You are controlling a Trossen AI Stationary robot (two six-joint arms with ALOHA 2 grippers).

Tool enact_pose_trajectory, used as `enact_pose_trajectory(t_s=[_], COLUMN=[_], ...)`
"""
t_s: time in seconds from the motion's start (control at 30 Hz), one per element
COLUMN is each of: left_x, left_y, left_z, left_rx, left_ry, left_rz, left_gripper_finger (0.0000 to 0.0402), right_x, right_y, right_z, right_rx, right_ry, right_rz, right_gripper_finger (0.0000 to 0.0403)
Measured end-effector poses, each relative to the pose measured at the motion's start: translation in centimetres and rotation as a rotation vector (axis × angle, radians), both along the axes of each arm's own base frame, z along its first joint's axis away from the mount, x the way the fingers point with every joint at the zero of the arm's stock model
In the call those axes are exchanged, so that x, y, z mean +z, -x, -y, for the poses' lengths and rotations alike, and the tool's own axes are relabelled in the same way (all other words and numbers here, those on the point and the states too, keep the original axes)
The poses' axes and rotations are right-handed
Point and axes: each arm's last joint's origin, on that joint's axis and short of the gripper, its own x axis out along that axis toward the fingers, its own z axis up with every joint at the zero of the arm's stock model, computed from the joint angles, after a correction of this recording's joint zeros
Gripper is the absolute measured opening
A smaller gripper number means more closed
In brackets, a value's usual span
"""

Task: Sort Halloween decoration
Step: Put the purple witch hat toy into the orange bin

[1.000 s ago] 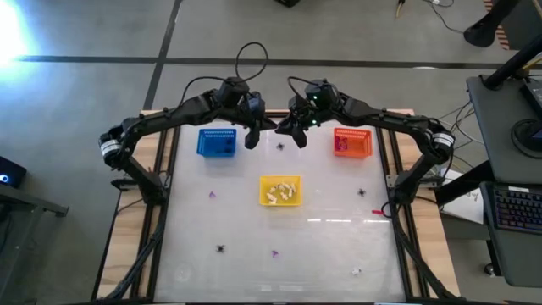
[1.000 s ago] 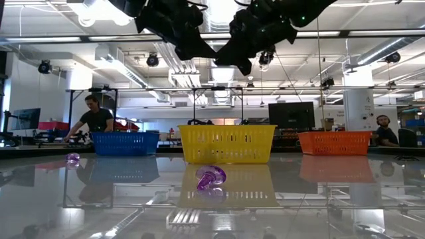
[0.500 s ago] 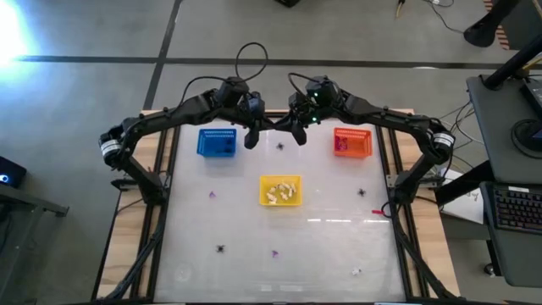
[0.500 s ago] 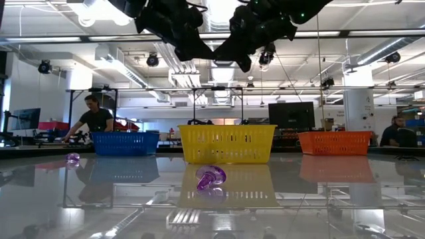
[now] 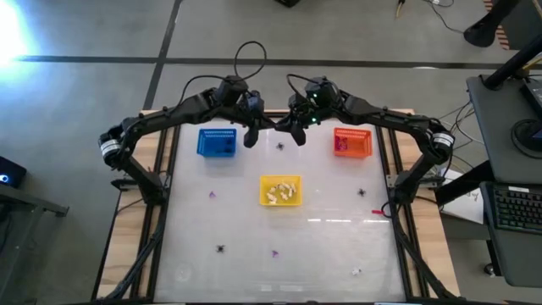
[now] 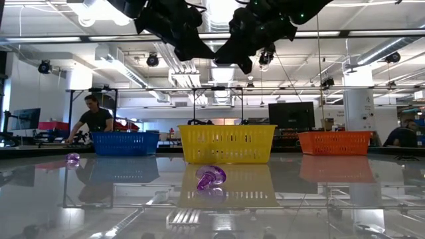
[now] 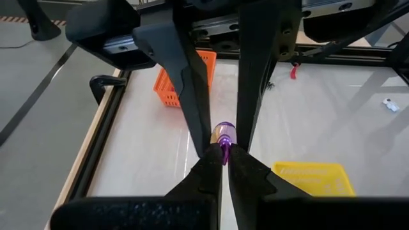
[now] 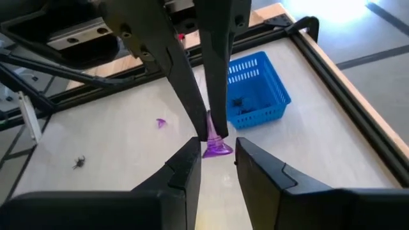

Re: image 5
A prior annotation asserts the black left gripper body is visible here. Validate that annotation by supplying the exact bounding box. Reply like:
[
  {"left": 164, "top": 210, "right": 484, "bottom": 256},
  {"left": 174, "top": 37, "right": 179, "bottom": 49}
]
[{"left": 238, "top": 90, "right": 266, "bottom": 149}]

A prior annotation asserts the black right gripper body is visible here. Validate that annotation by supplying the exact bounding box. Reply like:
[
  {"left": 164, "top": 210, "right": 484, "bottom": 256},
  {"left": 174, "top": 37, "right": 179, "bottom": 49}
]
[{"left": 275, "top": 91, "right": 323, "bottom": 147}]

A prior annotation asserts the blue plastic basket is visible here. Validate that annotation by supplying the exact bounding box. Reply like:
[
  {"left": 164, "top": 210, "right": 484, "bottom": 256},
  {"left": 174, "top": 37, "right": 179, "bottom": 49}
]
[{"left": 196, "top": 128, "right": 237, "bottom": 158}]

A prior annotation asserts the orange plastic basket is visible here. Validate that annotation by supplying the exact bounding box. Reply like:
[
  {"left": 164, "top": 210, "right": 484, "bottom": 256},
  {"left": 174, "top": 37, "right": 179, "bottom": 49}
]
[{"left": 333, "top": 127, "right": 373, "bottom": 159}]

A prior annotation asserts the yellow plastic basket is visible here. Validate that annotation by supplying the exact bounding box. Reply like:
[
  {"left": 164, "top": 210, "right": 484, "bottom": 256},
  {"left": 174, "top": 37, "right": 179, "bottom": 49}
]
[{"left": 258, "top": 175, "right": 303, "bottom": 208}]

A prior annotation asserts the black stand leg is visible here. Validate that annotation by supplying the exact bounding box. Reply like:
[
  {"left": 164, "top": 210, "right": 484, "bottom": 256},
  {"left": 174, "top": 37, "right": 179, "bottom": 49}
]
[{"left": 434, "top": 159, "right": 492, "bottom": 208}]

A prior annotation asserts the white paper box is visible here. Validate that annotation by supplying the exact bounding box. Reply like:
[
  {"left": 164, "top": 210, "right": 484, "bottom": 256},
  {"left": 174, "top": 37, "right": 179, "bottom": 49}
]
[{"left": 440, "top": 186, "right": 486, "bottom": 225}]

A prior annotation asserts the grey desk top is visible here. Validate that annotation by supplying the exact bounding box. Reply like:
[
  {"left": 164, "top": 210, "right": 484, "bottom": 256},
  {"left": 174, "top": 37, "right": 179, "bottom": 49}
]
[{"left": 467, "top": 74, "right": 542, "bottom": 184}]

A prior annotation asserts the black stand foot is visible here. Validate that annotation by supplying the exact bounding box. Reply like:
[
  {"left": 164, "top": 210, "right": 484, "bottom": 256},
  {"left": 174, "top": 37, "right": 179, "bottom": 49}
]
[{"left": 463, "top": 0, "right": 520, "bottom": 48}]

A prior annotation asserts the red white striped mat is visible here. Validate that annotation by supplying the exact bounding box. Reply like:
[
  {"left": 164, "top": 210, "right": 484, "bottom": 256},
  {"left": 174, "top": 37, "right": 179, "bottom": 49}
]
[{"left": 484, "top": 0, "right": 512, "bottom": 51}]

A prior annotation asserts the black stand pole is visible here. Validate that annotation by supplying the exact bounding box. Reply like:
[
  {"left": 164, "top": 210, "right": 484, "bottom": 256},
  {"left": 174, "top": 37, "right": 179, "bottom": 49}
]
[{"left": 484, "top": 36, "right": 542, "bottom": 91}]

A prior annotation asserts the black round monitor base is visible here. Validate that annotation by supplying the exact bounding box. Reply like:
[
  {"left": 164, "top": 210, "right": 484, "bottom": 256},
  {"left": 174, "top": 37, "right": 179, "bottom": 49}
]
[{"left": 511, "top": 118, "right": 542, "bottom": 160}]

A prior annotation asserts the backlit black keyboard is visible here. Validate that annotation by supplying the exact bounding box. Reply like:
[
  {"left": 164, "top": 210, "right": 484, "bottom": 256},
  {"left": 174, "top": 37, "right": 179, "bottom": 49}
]
[{"left": 493, "top": 186, "right": 542, "bottom": 234}]

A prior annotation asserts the grey metal stand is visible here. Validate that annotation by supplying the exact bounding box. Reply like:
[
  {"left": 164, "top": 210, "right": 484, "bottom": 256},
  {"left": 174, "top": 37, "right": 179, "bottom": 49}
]
[{"left": 0, "top": 184, "right": 70, "bottom": 304}]

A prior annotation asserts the black device with blue light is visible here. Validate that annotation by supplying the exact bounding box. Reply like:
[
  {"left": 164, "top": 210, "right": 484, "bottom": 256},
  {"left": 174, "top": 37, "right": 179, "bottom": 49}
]
[{"left": 0, "top": 154, "right": 28, "bottom": 190}]

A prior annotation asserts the grey cart table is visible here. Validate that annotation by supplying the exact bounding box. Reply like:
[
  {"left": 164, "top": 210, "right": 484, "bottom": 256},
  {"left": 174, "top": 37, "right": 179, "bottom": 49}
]
[{"left": 479, "top": 180, "right": 542, "bottom": 290}]

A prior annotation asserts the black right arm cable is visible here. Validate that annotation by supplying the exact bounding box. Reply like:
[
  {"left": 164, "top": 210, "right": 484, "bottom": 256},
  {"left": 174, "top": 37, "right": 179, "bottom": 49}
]
[{"left": 285, "top": 73, "right": 318, "bottom": 97}]

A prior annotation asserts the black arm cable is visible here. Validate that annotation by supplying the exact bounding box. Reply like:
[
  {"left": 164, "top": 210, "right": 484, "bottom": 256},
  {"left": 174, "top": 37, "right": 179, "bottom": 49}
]
[
  {"left": 285, "top": 73, "right": 318, "bottom": 97},
  {"left": 175, "top": 40, "right": 268, "bottom": 107}
]

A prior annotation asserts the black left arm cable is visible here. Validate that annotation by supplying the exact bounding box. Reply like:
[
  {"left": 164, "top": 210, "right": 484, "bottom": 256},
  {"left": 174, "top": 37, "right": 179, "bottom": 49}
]
[{"left": 175, "top": 40, "right": 268, "bottom": 107}]

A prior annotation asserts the black floor cable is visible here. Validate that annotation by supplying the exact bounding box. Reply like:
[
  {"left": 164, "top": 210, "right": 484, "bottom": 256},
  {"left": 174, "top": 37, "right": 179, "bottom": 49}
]
[
  {"left": 435, "top": 100, "right": 484, "bottom": 147},
  {"left": 423, "top": 0, "right": 466, "bottom": 35}
]

